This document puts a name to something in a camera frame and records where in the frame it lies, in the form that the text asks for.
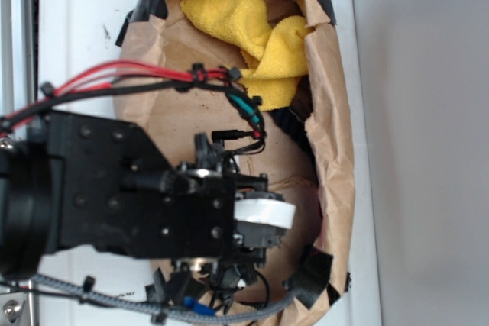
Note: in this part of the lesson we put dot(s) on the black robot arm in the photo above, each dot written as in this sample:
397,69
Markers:
99,182

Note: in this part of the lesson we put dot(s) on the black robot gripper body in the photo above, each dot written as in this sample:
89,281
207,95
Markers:
205,217

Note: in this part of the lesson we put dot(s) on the brown paper bag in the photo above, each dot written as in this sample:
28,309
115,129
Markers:
320,184

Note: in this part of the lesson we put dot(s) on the silver metal frame rail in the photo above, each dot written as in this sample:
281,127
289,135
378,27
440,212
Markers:
17,89

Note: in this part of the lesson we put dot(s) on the yellow microfiber cloth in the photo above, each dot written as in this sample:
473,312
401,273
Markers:
275,56

